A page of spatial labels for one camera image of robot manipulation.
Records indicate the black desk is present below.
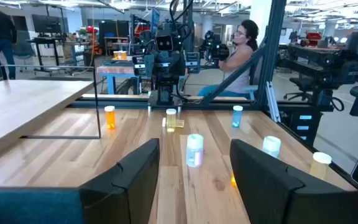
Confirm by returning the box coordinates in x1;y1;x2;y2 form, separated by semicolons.
26;36;67;75

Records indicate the wooden shelf with black frame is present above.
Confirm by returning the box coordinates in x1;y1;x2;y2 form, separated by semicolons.
0;64;102;166

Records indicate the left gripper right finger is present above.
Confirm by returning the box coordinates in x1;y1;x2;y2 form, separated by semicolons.
230;139;358;224

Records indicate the red storage bin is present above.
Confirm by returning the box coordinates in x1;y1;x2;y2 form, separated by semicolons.
305;32;323;47

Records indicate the black aluminium rig frame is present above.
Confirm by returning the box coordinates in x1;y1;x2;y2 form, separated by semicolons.
68;0;358;191

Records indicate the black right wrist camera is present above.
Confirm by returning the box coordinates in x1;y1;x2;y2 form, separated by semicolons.
155;34;175;52

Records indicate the black office chair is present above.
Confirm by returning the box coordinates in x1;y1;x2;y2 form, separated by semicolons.
283;76;318;102

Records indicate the black drawer cabinet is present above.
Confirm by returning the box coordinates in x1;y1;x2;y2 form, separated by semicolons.
278;105;326;147

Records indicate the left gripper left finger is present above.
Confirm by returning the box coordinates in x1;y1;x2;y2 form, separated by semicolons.
79;139;160;224

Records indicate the blue table with wooden top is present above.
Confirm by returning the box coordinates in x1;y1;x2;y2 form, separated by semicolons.
96;58;142;96

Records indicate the black background robot station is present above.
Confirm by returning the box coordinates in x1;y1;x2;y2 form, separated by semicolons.
277;30;358;118

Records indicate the black monitor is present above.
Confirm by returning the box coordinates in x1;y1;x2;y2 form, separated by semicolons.
31;14;62;34

